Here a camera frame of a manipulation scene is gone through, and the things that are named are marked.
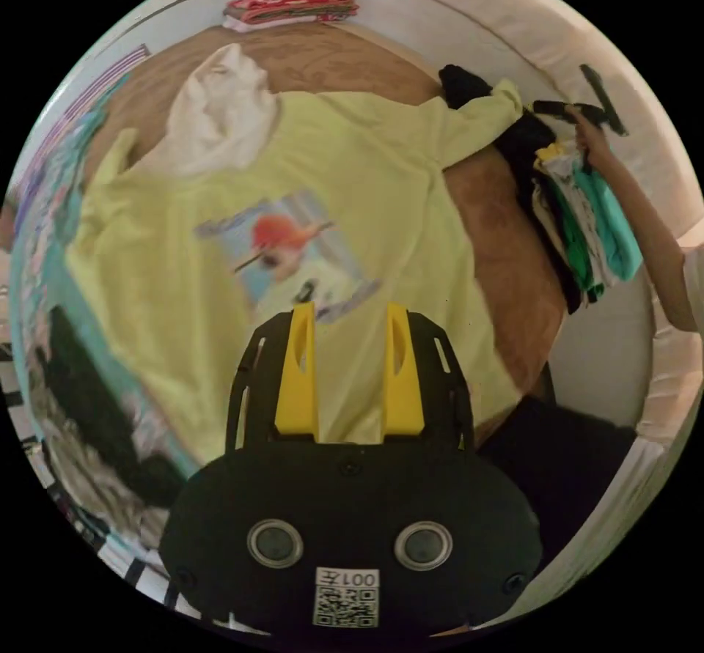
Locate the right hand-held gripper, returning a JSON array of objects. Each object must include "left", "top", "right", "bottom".
[{"left": 532, "top": 98, "right": 610, "bottom": 132}]

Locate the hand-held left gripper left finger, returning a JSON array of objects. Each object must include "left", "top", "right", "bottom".
[{"left": 274, "top": 302, "right": 318, "bottom": 440}]

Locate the pile of green white black clothes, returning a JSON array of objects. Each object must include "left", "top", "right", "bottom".
[{"left": 439, "top": 63, "right": 645, "bottom": 317}]

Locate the bed with brown woven mat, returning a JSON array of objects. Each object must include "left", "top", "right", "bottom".
[{"left": 82, "top": 21, "right": 574, "bottom": 448}]

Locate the person's right forearm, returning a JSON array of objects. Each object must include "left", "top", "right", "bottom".
[{"left": 584, "top": 153, "right": 689, "bottom": 331}]

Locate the pile of red folded clothes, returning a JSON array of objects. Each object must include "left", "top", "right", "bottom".
[{"left": 221, "top": 0, "right": 362, "bottom": 34}]

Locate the person's right hand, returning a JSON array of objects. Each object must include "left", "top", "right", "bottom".
[{"left": 565, "top": 105, "right": 612, "bottom": 171}]

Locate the pile of dark grey clothes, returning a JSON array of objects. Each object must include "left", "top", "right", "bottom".
[{"left": 30, "top": 303, "right": 191, "bottom": 511}]

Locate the yellow hoodie with print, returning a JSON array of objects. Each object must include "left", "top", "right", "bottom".
[{"left": 65, "top": 43, "right": 524, "bottom": 468}]

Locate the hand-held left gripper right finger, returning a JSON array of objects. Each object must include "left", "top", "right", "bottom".
[{"left": 382, "top": 302, "right": 425, "bottom": 438}]

